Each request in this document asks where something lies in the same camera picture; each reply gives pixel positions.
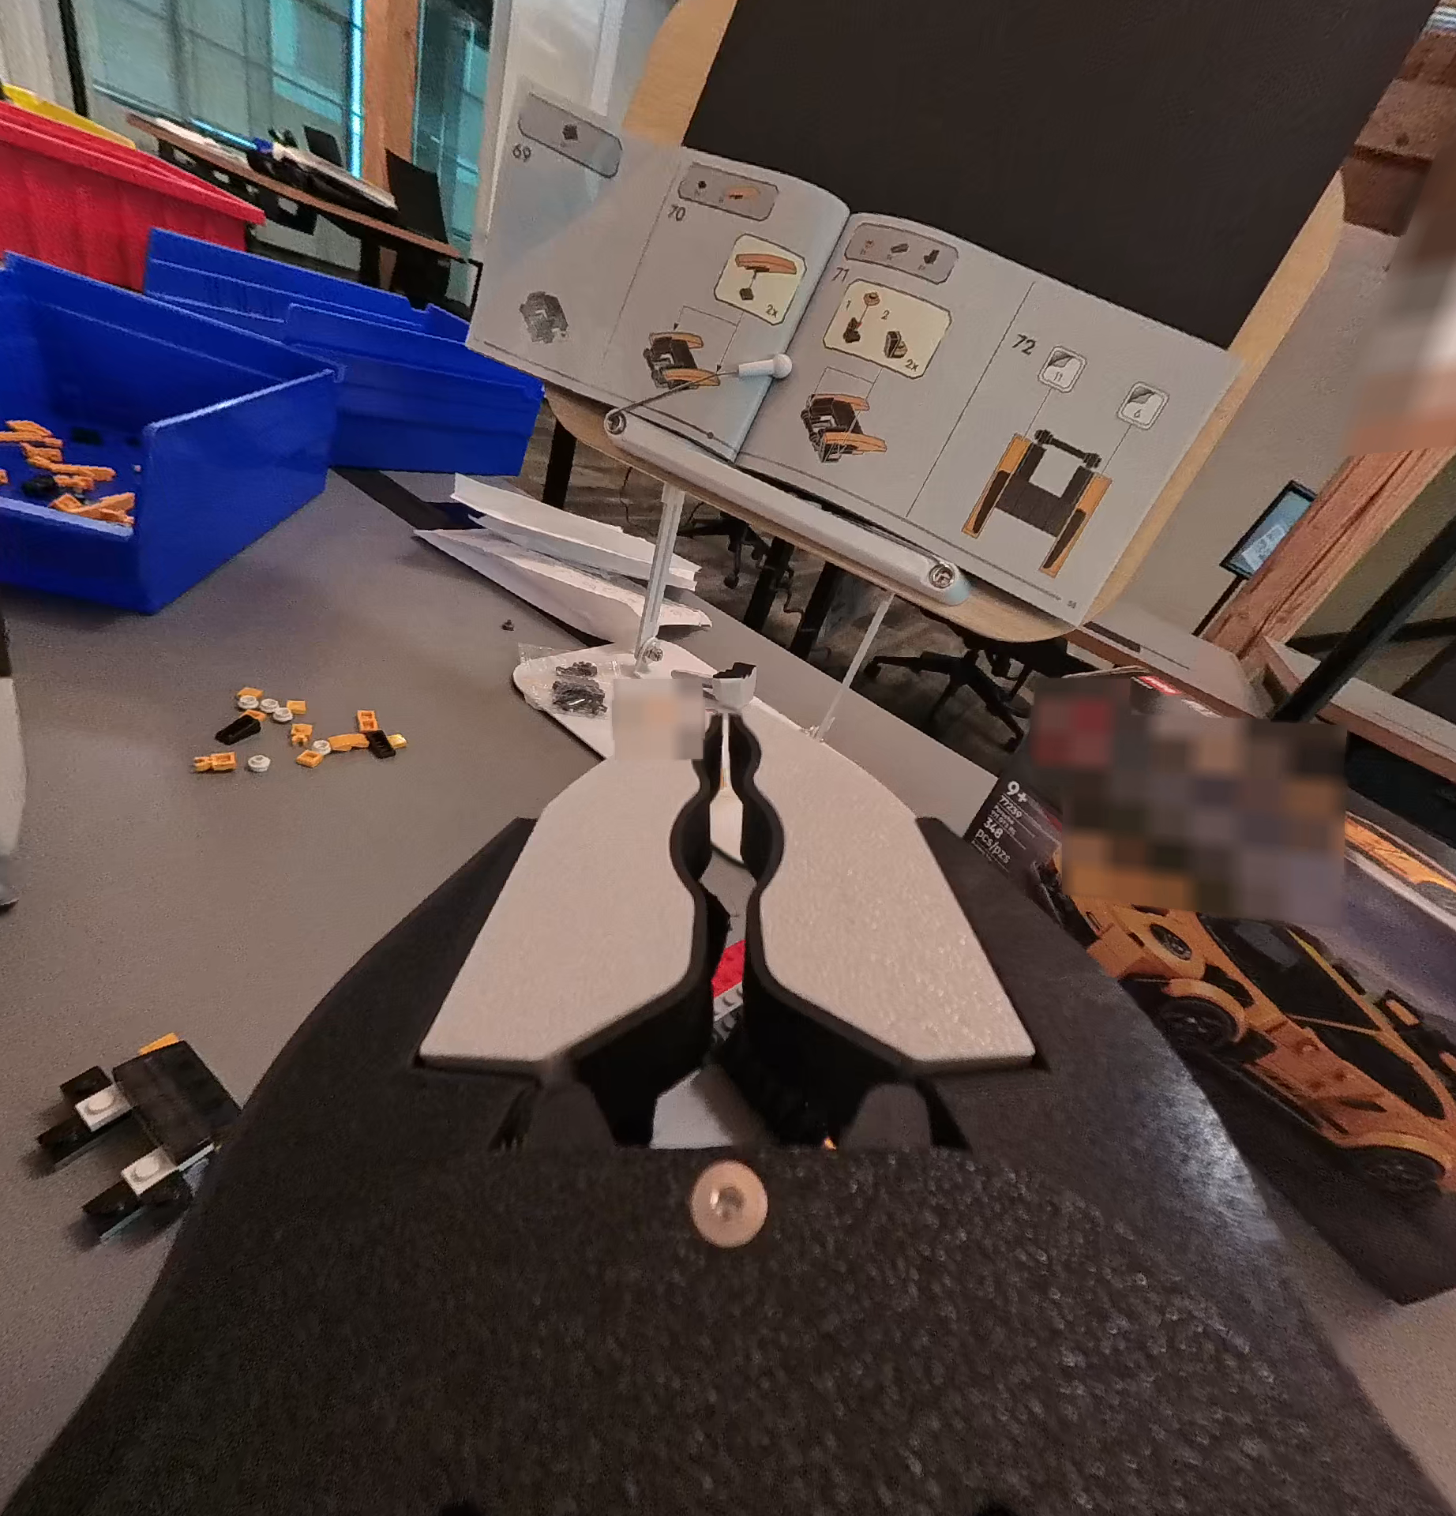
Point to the black metal pole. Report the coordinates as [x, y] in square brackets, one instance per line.
[1393, 580]

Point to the white page holder clip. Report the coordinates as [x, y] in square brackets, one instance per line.
[767, 367]

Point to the black office chair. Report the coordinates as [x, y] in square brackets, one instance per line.
[977, 687]

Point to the wooden background desk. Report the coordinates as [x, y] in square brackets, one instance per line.
[326, 195]

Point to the wooden diagonal brace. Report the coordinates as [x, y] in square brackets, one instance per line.
[1322, 557]

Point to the red plastic bin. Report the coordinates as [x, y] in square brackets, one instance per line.
[89, 201]

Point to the grey background desk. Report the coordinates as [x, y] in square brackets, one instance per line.
[1393, 723]
[1154, 657]

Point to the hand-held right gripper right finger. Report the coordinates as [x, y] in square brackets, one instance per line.
[882, 936]

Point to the yellow plastic bin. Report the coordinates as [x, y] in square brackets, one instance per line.
[65, 112]

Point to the lego set box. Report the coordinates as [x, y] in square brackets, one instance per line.
[1274, 1019]

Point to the wall screen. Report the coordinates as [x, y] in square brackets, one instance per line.
[1268, 533]

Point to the pile of small lego pieces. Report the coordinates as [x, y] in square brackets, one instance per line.
[238, 728]

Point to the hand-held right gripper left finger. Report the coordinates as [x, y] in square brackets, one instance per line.
[574, 936]

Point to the wooden post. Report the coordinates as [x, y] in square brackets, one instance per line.
[392, 95]

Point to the blue plastic bin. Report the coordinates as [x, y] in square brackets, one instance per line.
[444, 403]
[207, 278]
[231, 509]

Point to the black and orange lego assembly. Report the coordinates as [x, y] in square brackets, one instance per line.
[172, 1102]

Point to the heap of orange lego plates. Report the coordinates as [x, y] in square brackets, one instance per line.
[89, 506]

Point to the lego instruction booklet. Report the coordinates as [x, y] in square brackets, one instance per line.
[1036, 415]

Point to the white paper bags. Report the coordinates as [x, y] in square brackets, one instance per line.
[539, 557]

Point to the clear bag of black parts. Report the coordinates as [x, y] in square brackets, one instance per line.
[581, 692]

